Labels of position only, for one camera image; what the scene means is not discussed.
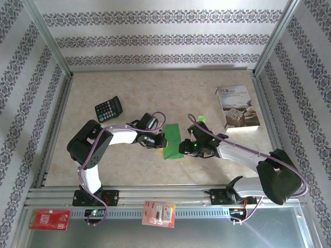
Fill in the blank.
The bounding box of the green paper sheet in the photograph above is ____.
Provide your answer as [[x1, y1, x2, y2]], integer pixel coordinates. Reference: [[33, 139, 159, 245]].
[[162, 123, 185, 161]]

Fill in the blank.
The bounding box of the grey metal sheet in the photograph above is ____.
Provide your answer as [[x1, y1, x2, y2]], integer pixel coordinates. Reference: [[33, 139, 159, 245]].
[[24, 198, 312, 248]]

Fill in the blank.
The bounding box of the black calculator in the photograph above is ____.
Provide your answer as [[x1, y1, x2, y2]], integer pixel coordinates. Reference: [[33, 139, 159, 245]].
[[94, 96, 124, 124]]

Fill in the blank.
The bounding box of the book with photo cover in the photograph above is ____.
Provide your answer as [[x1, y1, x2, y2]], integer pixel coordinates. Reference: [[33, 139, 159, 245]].
[[215, 84, 261, 133]]

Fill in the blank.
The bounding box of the small controller board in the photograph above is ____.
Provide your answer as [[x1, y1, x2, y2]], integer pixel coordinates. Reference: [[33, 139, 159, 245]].
[[229, 207, 248, 216], [84, 208, 107, 218]]

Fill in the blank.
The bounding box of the pink blister pack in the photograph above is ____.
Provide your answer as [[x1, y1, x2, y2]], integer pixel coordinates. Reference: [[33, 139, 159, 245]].
[[141, 200, 176, 228]]

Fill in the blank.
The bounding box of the red flat package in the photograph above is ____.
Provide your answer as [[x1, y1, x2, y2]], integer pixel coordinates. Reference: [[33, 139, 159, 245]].
[[28, 208, 71, 231]]

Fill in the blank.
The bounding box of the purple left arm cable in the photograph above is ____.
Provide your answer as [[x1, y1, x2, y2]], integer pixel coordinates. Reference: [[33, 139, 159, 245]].
[[77, 111, 166, 227]]

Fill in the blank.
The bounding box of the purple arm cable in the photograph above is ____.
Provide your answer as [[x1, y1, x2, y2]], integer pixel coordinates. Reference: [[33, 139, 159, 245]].
[[187, 113, 309, 225], [77, 111, 166, 227]]

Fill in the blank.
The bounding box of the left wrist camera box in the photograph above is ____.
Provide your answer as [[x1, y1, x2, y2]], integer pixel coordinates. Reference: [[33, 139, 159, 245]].
[[139, 112, 159, 132]]

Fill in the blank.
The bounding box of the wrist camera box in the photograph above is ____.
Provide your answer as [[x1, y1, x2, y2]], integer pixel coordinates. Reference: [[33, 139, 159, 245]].
[[139, 112, 159, 132], [188, 121, 210, 142]]

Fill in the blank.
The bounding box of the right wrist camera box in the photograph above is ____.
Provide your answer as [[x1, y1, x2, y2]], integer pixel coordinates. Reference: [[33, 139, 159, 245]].
[[188, 121, 210, 142]]

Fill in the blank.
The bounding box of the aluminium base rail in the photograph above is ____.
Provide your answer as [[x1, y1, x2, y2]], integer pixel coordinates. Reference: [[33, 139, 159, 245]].
[[24, 184, 307, 209]]

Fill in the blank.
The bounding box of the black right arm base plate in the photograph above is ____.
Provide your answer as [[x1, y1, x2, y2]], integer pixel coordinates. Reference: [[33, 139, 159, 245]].
[[209, 188, 258, 207]]

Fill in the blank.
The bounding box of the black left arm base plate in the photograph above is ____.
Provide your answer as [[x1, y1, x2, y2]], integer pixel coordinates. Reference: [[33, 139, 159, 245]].
[[72, 189, 120, 207]]

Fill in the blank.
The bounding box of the thin aluminium back rail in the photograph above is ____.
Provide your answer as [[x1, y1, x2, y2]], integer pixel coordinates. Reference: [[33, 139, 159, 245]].
[[71, 67, 255, 73]]

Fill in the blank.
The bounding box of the grey slotted cable duct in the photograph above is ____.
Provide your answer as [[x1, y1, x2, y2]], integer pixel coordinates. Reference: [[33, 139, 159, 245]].
[[69, 208, 233, 220]]

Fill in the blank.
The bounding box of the aluminium side rail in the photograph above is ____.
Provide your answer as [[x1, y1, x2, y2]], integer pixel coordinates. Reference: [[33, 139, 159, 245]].
[[252, 74, 295, 187], [35, 73, 76, 189]]

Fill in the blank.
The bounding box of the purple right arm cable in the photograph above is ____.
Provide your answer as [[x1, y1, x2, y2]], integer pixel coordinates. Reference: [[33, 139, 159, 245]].
[[187, 113, 309, 225]]

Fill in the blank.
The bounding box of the aluminium frame post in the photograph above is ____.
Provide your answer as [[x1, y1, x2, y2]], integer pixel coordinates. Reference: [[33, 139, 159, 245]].
[[252, 0, 303, 78], [22, 0, 76, 78]]

